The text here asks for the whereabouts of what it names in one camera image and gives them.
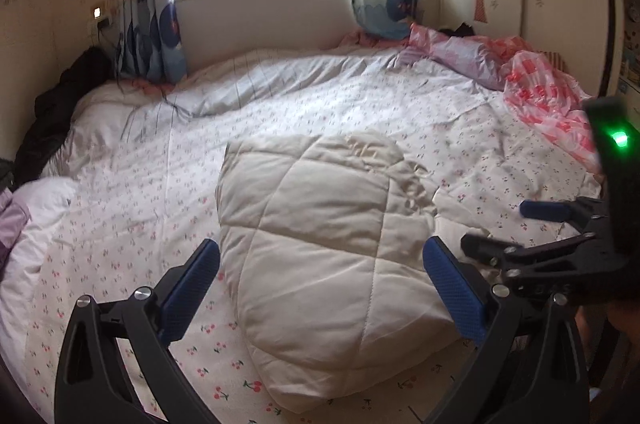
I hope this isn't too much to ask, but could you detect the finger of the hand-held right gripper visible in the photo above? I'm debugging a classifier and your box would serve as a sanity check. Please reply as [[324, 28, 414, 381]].
[[519, 197, 609, 233], [460, 231, 614, 290]]

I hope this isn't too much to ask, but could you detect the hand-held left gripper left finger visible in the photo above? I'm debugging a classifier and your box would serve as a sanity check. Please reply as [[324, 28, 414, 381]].
[[54, 238, 222, 424]]

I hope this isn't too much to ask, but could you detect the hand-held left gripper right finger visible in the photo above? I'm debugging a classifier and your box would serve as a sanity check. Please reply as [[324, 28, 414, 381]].
[[422, 236, 591, 424]]

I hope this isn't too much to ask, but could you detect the beige quilted jacket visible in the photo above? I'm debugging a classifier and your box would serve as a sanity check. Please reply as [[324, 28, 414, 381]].
[[215, 129, 493, 410]]

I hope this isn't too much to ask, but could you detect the red white plastic bag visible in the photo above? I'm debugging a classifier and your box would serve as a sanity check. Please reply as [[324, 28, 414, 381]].
[[501, 49, 607, 177]]

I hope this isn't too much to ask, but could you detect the cherry print duvet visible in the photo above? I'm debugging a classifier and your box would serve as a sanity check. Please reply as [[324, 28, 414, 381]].
[[0, 47, 607, 424]]

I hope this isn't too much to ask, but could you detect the pink pillow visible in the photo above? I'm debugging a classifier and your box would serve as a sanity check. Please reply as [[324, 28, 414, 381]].
[[409, 23, 522, 91]]

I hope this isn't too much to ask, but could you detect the purple jacket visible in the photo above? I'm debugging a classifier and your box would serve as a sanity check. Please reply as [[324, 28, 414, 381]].
[[0, 189, 32, 266]]

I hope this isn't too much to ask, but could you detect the black cloth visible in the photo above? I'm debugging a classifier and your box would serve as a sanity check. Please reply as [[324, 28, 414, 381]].
[[440, 22, 477, 39]]

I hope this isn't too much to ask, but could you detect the black coat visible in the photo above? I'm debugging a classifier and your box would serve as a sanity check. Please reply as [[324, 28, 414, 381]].
[[14, 47, 114, 181]]

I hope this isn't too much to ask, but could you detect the black charger cable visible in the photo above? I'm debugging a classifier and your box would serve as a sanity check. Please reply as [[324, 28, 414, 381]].
[[97, 27, 177, 106]]

